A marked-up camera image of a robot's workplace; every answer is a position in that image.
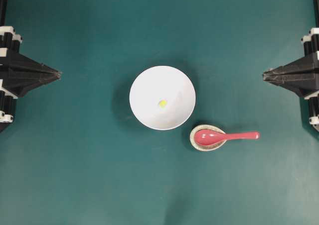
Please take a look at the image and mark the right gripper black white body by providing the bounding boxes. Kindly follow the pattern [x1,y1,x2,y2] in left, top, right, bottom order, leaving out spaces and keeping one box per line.
[301,27,319,125]

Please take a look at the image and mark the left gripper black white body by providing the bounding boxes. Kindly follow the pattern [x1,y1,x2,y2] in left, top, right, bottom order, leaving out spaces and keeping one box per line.
[0,26,23,122]

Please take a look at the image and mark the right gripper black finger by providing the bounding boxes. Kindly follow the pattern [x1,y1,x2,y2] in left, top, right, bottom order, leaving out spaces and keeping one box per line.
[263,51,319,76]
[263,74,319,97]

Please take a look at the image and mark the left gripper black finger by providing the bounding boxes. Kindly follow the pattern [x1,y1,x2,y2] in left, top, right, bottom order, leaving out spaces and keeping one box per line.
[0,72,61,98]
[0,51,61,76]

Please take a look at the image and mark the pink ceramic spoon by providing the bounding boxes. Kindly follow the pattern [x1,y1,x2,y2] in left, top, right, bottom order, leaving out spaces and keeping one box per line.
[194,129,260,146]

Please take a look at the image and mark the yellow hexagonal prism block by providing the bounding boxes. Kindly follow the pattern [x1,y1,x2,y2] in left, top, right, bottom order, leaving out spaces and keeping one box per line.
[159,100,167,108]

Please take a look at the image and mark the speckled beige spoon rest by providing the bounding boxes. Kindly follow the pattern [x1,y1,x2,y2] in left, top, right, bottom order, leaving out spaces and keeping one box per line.
[189,124,226,152]

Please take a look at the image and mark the white round bowl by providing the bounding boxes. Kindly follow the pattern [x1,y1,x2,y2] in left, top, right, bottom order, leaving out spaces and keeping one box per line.
[129,66,196,130]

